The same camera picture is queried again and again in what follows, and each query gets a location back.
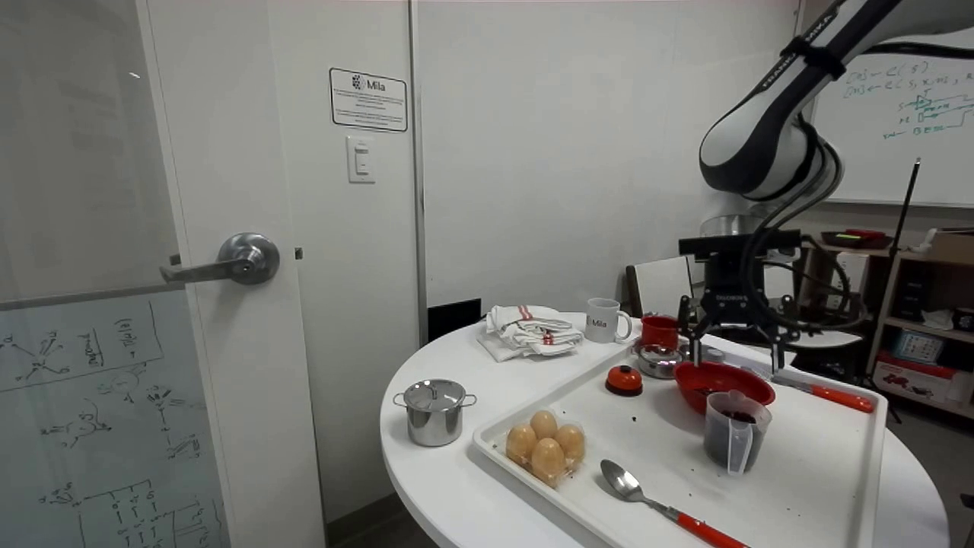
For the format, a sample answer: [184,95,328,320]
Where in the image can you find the frosted glass door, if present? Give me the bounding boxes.
[0,0,328,548]

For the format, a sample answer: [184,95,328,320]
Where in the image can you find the steel measuring cup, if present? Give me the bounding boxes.
[634,341,693,383]

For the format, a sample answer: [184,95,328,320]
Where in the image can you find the white low side table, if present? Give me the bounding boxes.
[786,320,867,353]

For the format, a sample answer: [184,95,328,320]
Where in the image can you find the red-handled metal spoon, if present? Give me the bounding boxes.
[595,456,753,548]

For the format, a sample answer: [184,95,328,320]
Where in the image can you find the white printed wall sign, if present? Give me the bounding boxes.
[325,65,411,133]

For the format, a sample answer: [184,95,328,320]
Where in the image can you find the white red-striped cloth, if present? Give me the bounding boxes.
[479,300,590,365]

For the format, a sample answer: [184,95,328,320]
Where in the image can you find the white light switch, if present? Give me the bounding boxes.
[344,133,377,190]

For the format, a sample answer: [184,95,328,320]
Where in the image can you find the large wall whiteboard with writing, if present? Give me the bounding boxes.
[811,49,974,209]

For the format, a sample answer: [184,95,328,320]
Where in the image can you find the red mug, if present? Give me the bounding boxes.
[639,314,685,353]

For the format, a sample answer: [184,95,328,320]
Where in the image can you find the tan bread roll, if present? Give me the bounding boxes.
[527,409,564,440]
[527,435,568,491]
[553,424,589,471]
[501,424,542,469]

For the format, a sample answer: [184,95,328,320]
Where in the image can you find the white mug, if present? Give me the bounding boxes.
[581,295,637,346]

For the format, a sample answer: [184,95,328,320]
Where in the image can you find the white plastic tray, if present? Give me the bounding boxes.
[465,337,892,548]

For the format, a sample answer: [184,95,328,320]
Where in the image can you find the thin black pole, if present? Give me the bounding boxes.
[862,156,927,378]

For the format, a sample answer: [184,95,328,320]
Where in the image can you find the red tomato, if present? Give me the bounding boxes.
[603,362,644,398]

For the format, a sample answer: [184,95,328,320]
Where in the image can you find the white red storage box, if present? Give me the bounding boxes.
[875,346,974,409]

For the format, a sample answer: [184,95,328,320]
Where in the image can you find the wooden shelf unit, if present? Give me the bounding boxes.
[795,224,974,409]

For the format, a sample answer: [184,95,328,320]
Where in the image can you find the silver door lever handle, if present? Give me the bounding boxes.
[158,230,283,290]

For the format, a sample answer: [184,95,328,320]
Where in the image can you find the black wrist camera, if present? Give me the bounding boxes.
[675,227,803,259]

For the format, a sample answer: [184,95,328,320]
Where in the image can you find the white flat panel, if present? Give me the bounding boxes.
[631,253,701,320]

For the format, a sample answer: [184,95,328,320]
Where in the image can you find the red bowl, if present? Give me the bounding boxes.
[674,358,778,419]

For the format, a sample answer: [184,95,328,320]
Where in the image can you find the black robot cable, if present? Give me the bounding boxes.
[748,139,850,337]

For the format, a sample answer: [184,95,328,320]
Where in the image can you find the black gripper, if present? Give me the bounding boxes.
[674,253,820,375]

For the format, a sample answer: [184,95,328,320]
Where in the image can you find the small steel pot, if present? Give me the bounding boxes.
[391,378,481,451]

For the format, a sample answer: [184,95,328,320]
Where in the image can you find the small whiteboard with drawings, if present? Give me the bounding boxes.
[0,290,232,548]

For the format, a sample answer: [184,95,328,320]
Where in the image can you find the red flat tray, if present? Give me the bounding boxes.
[820,224,896,253]

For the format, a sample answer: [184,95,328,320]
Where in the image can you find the red-handled metal utensil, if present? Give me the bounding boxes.
[704,344,879,416]

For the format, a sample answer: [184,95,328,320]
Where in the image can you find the brown cardboard box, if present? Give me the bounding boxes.
[917,224,974,268]

